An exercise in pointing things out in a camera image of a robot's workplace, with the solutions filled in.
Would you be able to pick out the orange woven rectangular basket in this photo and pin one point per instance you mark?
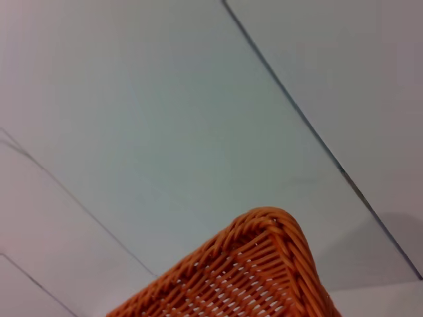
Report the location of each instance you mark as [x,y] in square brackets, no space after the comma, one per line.
[238,280]

